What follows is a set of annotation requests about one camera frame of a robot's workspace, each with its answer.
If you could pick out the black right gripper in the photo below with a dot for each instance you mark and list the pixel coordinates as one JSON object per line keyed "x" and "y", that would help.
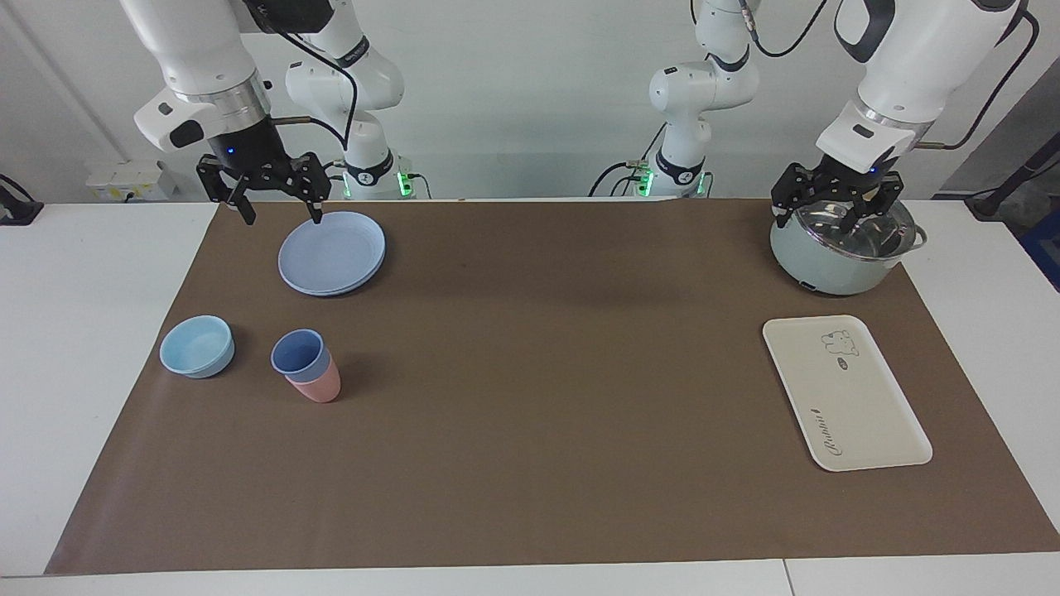
{"x": 248, "y": 153}

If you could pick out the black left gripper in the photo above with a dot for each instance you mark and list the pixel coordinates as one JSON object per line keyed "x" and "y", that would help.
{"x": 828, "y": 180}

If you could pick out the blue ribbed cup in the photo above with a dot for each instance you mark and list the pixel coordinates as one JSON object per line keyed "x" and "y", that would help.
{"x": 298, "y": 356}

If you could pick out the pink ribbed cup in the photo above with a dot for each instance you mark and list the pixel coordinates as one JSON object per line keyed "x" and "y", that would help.
{"x": 319, "y": 387}

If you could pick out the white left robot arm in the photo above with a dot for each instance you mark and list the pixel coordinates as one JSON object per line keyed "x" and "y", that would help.
{"x": 927, "y": 58}

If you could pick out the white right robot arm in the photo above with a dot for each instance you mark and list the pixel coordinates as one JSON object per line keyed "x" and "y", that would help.
{"x": 207, "y": 50}

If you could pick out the cream rabbit print tray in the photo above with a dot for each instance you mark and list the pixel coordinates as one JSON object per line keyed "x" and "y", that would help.
{"x": 845, "y": 397}

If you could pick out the pale green cooking pot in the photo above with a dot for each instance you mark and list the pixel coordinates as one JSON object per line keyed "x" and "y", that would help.
{"x": 828, "y": 269}

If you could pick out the periwinkle blue plate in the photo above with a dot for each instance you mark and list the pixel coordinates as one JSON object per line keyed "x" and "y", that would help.
{"x": 331, "y": 255}

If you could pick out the glass pot lid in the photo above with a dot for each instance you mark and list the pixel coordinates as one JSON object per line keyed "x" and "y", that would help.
{"x": 890, "y": 240}

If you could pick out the white power strip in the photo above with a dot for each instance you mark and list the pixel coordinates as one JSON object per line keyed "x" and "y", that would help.
{"x": 124, "y": 180}

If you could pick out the light blue bowl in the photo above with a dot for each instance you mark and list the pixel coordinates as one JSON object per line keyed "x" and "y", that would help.
{"x": 197, "y": 348}

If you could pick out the blue crate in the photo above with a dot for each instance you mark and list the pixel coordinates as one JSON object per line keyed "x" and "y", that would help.
{"x": 1045, "y": 248}

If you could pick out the black table clamp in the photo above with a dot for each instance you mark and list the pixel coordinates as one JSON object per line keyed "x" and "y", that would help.
{"x": 16, "y": 209}

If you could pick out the brown table mat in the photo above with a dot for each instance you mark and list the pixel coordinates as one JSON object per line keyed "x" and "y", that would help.
{"x": 538, "y": 414}

